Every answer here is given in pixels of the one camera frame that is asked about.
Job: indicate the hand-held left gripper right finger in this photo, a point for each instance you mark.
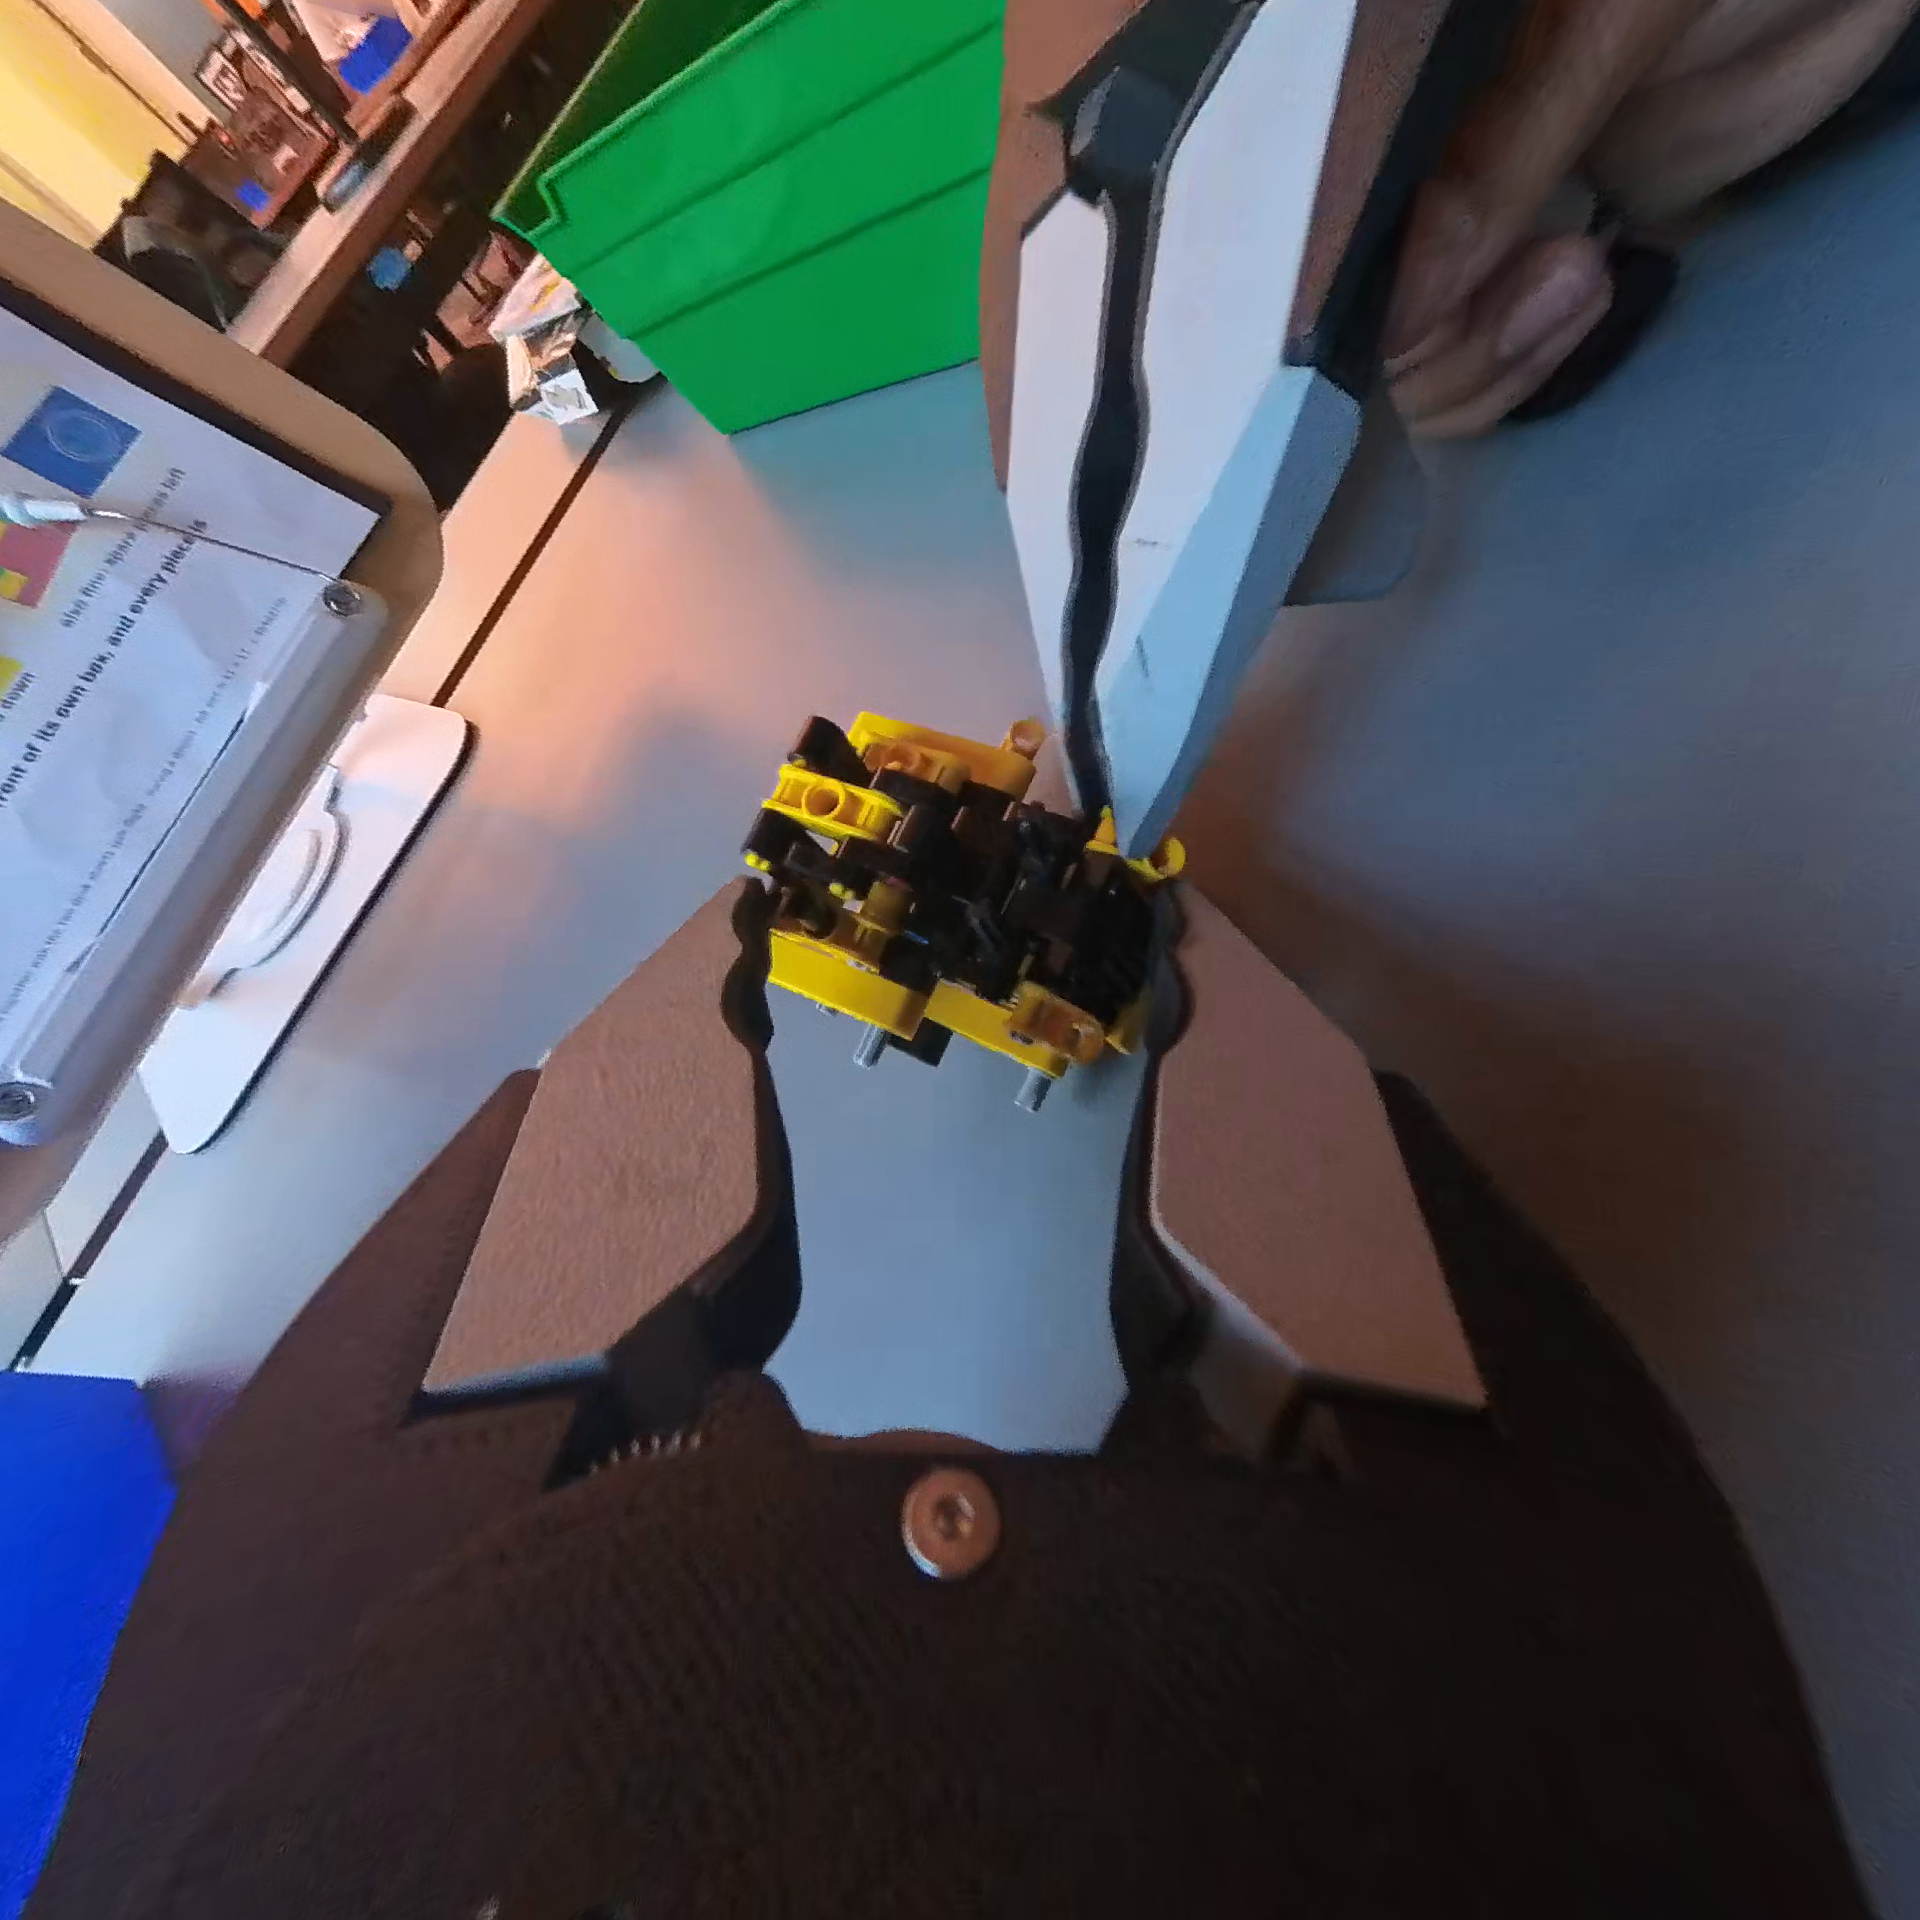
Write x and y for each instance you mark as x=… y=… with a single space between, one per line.
x=1291 y=1185

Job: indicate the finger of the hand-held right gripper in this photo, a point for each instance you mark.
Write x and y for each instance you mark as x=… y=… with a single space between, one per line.
x=1049 y=392
x=1216 y=300

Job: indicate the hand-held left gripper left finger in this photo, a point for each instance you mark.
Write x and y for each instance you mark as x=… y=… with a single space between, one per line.
x=615 y=1185

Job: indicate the yellow black lego vehicle model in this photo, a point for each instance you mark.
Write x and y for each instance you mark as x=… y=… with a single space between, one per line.
x=839 y=967

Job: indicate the green plastic bin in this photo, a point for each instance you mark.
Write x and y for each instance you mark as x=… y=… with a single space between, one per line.
x=781 y=225

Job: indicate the person's right hand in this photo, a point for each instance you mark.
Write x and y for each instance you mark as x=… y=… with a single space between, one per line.
x=1725 y=91

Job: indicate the brown wooden desk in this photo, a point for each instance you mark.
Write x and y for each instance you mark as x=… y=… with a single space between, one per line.
x=459 y=61

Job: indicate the tabletop sign with white base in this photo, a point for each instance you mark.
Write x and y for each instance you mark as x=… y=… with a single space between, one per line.
x=151 y=675

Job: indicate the blue box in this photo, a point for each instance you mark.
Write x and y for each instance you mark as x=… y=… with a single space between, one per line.
x=69 y=1619

